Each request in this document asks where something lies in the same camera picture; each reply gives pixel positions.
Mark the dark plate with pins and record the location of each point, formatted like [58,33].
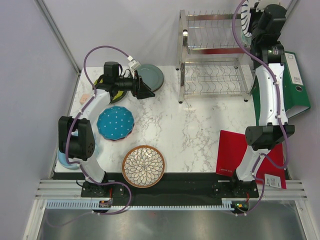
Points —
[117,98]

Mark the white slotted cable duct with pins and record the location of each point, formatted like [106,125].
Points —
[96,204]

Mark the steel two-tier dish rack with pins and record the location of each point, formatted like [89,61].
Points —
[209,61]

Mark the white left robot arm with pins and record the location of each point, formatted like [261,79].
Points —
[80,123]

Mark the blue polka dot plate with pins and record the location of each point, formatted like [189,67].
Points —
[113,115]

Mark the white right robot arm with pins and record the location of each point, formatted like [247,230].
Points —
[263,25]

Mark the light blue headphones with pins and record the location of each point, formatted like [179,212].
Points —
[82,153]

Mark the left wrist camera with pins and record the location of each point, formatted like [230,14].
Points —
[112,69]

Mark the red folder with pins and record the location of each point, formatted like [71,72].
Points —
[231,150]

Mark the green lever arch binder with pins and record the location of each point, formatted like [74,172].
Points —
[295,96]

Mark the brown-rimmed petal pattern plate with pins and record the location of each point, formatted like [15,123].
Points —
[143,166]

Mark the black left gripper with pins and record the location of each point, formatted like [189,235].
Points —
[139,89]

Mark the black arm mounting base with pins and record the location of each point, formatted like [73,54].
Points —
[173,188]

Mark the pink cube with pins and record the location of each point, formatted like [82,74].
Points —
[84,98]

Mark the white plate with blue stripes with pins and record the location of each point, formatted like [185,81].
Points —
[245,18]

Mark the grey-blue ceramic plate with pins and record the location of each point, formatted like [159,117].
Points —
[148,72]

